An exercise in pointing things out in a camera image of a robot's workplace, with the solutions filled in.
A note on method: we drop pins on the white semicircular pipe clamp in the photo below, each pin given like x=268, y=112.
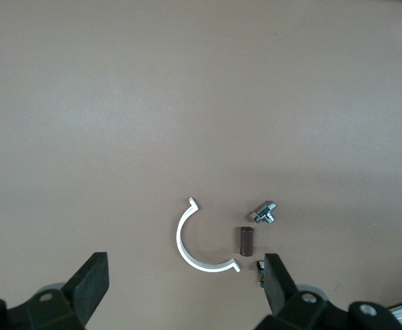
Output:
x=179, y=237

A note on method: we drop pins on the chrome angle valve fitting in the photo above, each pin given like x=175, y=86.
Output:
x=262, y=211

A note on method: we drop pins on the dark brown ribbed block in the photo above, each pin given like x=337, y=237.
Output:
x=246, y=241

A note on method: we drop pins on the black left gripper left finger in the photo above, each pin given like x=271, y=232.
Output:
x=87, y=285

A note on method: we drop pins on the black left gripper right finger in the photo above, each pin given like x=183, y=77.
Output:
x=276, y=285

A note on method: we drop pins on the brown table cover sheet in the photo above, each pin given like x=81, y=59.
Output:
x=118, y=103

